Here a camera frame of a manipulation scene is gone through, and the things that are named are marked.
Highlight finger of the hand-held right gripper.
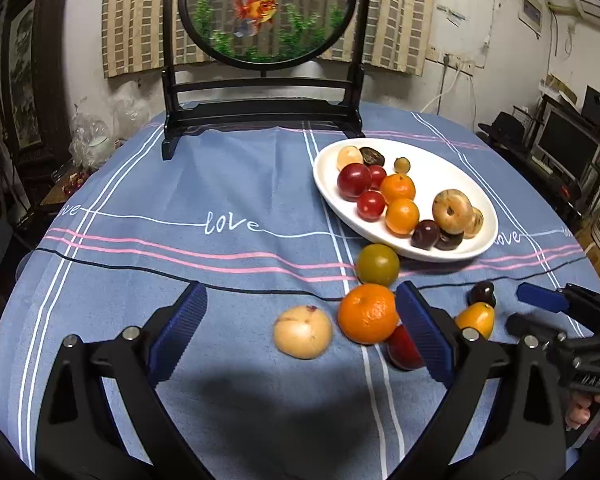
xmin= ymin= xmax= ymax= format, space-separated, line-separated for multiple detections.
xmin=506 ymin=312 xmax=581 ymax=357
xmin=516 ymin=281 xmax=600 ymax=333

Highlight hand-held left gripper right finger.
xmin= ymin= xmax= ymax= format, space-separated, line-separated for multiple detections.
xmin=395 ymin=281 xmax=567 ymax=480

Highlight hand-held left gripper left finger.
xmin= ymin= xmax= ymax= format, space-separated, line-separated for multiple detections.
xmin=34 ymin=281 xmax=208 ymax=480

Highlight large orange mandarin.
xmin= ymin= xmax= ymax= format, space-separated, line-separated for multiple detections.
xmin=337 ymin=283 xmax=400 ymax=345

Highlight small dark red plum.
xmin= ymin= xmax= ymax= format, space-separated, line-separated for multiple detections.
xmin=410 ymin=219 xmax=442 ymax=250

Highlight small orange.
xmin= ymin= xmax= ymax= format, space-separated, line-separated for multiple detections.
xmin=384 ymin=197 xmax=421 ymax=237
xmin=379 ymin=173 xmax=417 ymax=205

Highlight brown striped walnut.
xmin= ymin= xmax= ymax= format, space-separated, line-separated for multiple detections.
xmin=432 ymin=188 xmax=473 ymax=235

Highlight large red tomato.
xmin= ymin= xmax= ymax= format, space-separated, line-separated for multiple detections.
xmin=356 ymin=189 xmax=386 ymax=222

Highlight white oval plate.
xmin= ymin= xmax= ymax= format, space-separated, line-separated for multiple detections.
xmin=313 ymin=137 xmax=499 ymax=262

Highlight small red tomato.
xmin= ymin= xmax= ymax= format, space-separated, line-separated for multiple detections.
xmin=367 ymin=164 xmax=388 ymax=192

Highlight small pale yellow fruit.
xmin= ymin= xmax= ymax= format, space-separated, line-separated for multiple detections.
xmin=337 ymin=146 xmax=364 ymax=171

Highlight person's right hand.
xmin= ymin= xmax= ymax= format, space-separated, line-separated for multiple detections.
xmin=564 ymin=392 xmax=600 ymax=432

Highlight yellow pear-shaped fruit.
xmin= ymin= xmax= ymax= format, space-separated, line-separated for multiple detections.
xmin=454 ymin=303 xmax=496 ymax=341

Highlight small dark purple fruit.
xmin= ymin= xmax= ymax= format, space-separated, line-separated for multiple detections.
xmin=467 ymin=280 xmax=497 ymax=309

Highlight green orange tomato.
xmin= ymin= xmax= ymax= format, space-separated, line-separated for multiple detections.
xmin=355 ymin=243 xmax=401 ymax=287

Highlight blue striped tablecloth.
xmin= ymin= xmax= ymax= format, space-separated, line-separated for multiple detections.
xmin=0 ymin=102 xmax=600 ymax=480

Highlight beige potato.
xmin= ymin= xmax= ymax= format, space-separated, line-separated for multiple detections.
xmin=273 ymin=305 xmax=334 ymax=360

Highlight grey monitor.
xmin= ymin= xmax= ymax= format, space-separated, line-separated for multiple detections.
xmin=532 ymin=107 xmax=600 ymax=173

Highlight black hat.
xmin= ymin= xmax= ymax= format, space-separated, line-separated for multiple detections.
xmin=477 ymin=111 xmax=526 ymax=143

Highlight black speaker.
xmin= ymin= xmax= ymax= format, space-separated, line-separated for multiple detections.
xmin=580 ymin=85 xmax=600 ymax=128

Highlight cardboard box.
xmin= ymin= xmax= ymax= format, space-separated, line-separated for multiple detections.
xmin=539 ymin=74 xmax=579 ymax=107

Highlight clear plastic bags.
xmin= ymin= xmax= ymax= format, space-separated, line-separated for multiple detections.
xmin=69 ymin=80 xmax=153 ymax=171

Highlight dark framed painting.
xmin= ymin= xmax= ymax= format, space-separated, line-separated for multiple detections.
xmin=0 ymin=0 xmax=48 ymax=161

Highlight round goldfish screen black stand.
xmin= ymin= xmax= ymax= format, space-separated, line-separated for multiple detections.
xmin=161 ymin=0 xmax=367 ymax=162

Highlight brick pattern woven curtain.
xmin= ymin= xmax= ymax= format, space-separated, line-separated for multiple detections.
xmin=101 ymin=0 xmax=437 ymax=79

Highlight white power cable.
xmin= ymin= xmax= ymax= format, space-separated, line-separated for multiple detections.
xmin=420 ymin=57 xmax=476 ymax=126

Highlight white wall socket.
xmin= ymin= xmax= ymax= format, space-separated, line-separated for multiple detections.
xmin=426 ymin=45 xmax=476 ymax=72

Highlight small wall picture frame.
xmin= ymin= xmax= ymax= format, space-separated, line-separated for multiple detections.
xmin=519 ymin=0 xmax=544 ymax=36

